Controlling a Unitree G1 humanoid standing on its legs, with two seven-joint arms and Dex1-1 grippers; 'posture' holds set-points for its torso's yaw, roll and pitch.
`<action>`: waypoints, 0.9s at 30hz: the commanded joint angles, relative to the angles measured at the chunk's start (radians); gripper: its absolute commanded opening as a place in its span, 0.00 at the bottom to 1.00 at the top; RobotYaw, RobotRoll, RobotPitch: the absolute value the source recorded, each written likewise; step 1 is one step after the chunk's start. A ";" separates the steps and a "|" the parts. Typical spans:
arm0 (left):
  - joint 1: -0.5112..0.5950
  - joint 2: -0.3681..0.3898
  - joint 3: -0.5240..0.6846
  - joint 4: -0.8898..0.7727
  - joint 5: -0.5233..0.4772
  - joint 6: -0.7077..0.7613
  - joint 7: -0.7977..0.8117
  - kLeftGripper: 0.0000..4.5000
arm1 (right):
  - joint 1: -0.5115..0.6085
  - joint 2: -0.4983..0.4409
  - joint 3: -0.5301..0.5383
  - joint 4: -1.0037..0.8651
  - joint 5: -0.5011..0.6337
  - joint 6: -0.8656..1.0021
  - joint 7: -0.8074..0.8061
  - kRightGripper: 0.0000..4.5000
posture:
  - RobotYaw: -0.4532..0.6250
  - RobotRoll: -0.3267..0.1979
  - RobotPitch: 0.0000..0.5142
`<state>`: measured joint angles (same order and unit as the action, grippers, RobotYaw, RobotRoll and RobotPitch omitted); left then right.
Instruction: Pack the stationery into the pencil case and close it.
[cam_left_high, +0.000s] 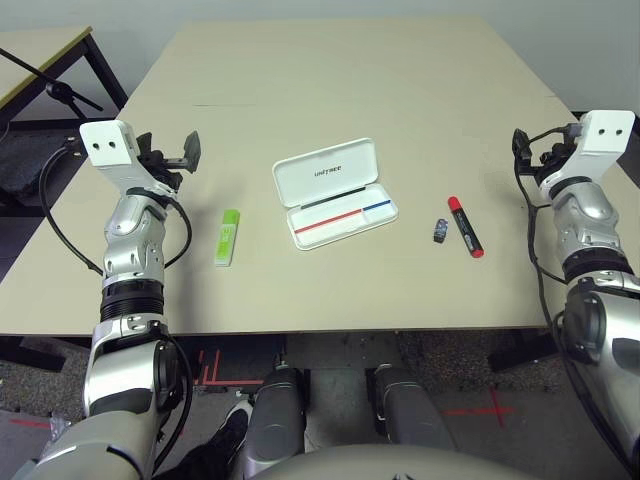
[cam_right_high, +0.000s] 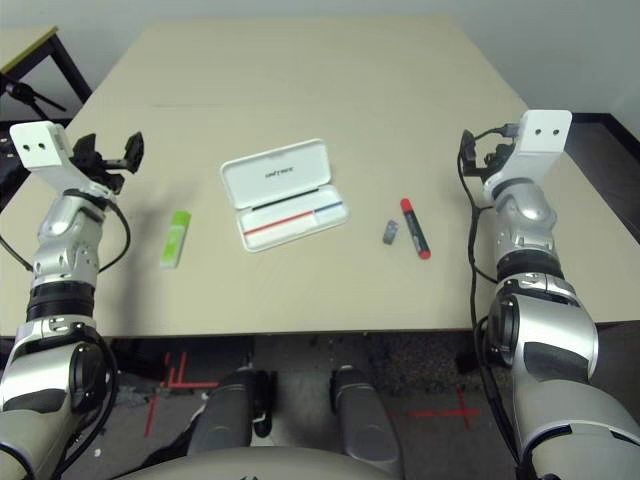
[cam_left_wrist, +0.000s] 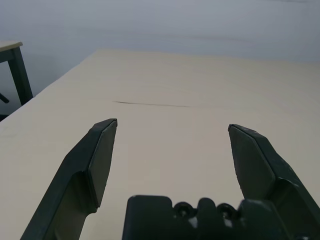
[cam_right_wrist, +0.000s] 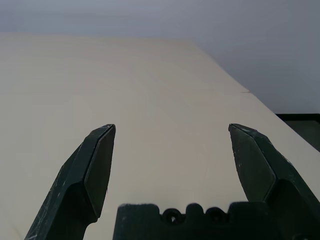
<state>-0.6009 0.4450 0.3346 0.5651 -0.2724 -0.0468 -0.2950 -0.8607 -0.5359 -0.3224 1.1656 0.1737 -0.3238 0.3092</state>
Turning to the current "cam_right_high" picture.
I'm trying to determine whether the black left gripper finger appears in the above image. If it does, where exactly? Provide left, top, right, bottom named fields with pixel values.
left=124, top=131, right=146, bottom=175
left=73, top=133, right=99, bottom=164

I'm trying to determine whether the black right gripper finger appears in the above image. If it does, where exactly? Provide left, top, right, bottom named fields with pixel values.
left=459, top=129, right=477, bottom=176

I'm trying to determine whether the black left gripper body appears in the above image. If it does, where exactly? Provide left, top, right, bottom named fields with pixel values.
left=72, top=149, right=126, bottom=194

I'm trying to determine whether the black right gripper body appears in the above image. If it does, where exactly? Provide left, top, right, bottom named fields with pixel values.
left=474, top=142, right=511, bottom=179

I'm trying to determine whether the red black marker pen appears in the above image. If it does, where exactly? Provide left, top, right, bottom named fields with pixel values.
left=399, top=198, right=432, bottom=260

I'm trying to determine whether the white plastic pencil case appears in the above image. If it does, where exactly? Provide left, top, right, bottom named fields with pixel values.
left=219, top=138, right=350, bottom=254

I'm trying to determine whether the black tripod stand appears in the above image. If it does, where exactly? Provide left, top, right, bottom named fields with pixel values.
left=0, top=72, right=69, bottom=114

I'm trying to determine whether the grey robot left leg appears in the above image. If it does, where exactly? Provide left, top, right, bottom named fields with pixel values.
left=187, top=367, right=276, bottom=456

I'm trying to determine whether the grey robot leg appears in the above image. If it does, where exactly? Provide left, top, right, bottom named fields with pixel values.
left=187, top=367, right=276, bottom=456
left=329, top=365, right=404, bottom=476

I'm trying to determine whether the grey robot right leg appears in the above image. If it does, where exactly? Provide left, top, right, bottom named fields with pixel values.
left=329, top=365, right=404, bottom=476

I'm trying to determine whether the grey robot torso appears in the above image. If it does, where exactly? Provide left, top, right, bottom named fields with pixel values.
left=114, top=447, right=391, bottom=480

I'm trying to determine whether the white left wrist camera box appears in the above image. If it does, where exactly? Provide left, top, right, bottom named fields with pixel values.
left=8, top=120, right=115, bottom=200

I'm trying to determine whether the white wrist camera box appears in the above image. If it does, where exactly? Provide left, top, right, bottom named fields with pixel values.
left=482, top=109, right=574, bottom=196
left=8, top=120, right=115, bottom=200

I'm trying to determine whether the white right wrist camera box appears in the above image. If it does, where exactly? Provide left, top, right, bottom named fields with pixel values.
left=482, top=109, right=574, bottom=196

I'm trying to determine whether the side table with black frame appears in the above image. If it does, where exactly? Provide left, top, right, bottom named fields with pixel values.
left=0, top=25, right=94, bottom=124

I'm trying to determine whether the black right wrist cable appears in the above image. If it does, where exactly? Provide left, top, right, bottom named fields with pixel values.
left=455, top=122, right=524, bottom=471

